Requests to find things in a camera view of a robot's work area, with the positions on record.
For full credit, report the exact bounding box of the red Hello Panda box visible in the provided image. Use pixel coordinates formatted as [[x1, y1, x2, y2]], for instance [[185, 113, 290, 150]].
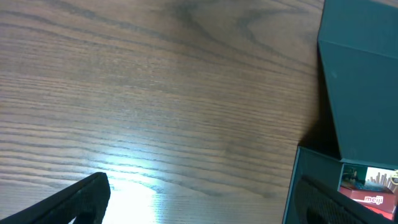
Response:
[[339, 182, 396, 220]]

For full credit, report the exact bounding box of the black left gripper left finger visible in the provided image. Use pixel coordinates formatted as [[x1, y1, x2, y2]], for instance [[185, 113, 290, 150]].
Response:
[[1, 172, 111, 224]]

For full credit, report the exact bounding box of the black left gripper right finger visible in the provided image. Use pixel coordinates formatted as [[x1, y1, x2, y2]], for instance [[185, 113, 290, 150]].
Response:
[[294, 176, 394, 224]]

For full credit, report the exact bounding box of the dark green open box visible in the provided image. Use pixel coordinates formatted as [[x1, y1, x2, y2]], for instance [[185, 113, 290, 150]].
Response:
[[283, 0, 397, 223]]

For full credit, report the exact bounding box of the brown chocolate stick box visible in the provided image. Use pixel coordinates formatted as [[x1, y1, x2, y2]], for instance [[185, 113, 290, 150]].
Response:
[[366, 167, 397, 192]]

